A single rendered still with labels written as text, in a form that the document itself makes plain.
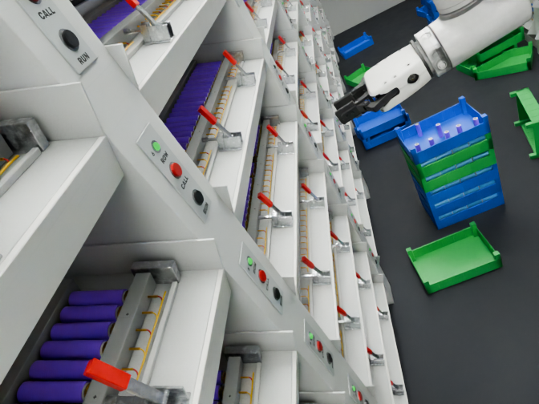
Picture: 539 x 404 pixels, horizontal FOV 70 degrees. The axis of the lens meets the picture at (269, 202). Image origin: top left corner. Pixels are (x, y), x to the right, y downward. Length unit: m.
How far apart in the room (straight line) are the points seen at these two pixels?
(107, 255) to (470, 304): 1.43
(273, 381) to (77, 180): 0.38
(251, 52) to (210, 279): 0.71
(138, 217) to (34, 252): 0.16
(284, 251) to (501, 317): 1.09
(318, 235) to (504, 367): 0.83
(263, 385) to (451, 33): 0.61
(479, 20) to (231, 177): 0.45
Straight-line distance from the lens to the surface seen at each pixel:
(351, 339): 1.05
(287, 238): 0.75
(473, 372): 1.57
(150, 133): 0.43
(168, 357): 0.42
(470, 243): 1.86
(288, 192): 0.85
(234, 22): 1.04
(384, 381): 1.21
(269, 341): 0.59
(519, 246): 1.84
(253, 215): 0.77
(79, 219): 0.34
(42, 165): 0.37
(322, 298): 0.88
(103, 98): 0.40
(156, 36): 0.62
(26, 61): 0.38
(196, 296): 0.45
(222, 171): 0.62
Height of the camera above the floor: 1.43
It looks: 33 degrees down
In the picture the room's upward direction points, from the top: 34 degrees counter-clockwise
